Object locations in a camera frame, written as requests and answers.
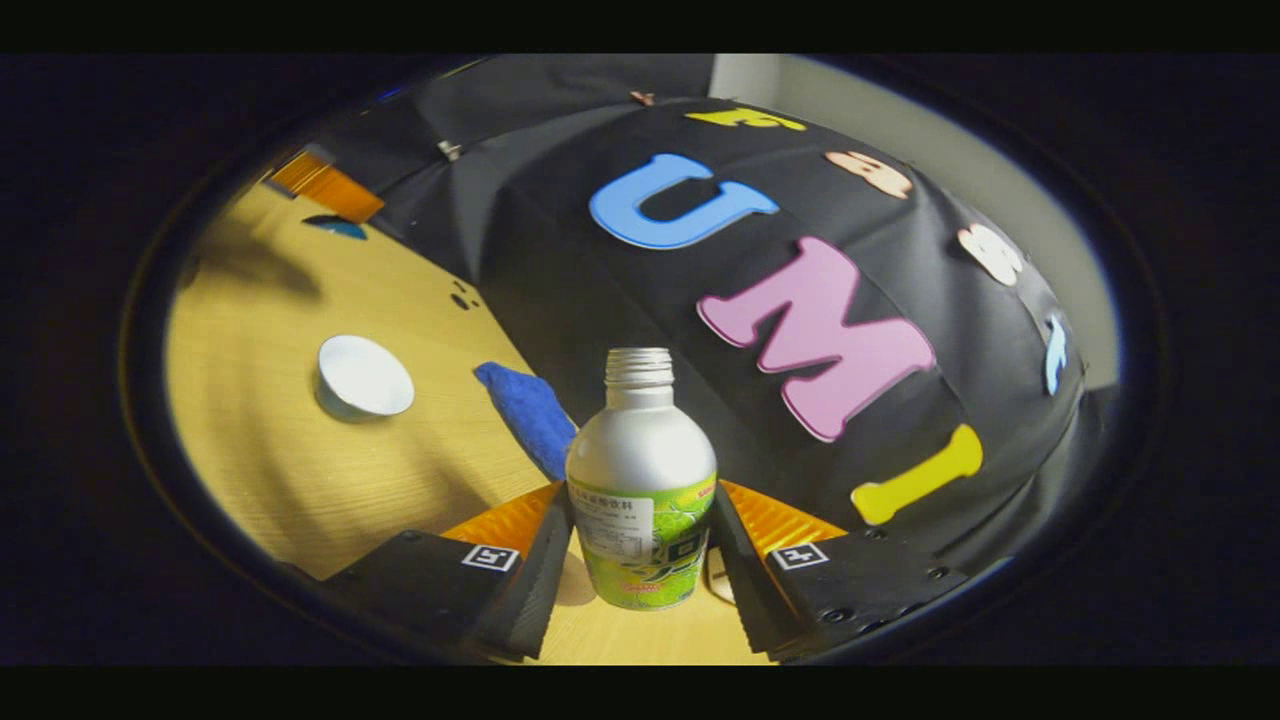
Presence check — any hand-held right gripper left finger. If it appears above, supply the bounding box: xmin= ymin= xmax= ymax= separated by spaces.
xmin=320 ymin=483 xmax=576 ymax=661

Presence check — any silver green water bottle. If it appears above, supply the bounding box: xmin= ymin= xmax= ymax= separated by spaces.
xmin=565 ymin=347 xmax=718 ymax=611

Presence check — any black backdrop cloth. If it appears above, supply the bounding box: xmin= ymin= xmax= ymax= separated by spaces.
xmin=300 ymin=55 xmax=1101 ymax=561

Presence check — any white ceramic teacup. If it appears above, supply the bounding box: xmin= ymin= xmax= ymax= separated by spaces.
xmin=316 ymin=335 xmax=416 ymax=421

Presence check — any round brown coaster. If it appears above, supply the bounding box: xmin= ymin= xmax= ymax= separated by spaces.
xmin=553 ymin=548 xmax=599 ymax=608

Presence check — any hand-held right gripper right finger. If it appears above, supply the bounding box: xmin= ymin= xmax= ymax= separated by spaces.
xmin=705 ymin=480 xmax=971 ymax=663

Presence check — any blue towel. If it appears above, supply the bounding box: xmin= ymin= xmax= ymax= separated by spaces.
xmin=473 ymin=361 xmax=579 ymax=483

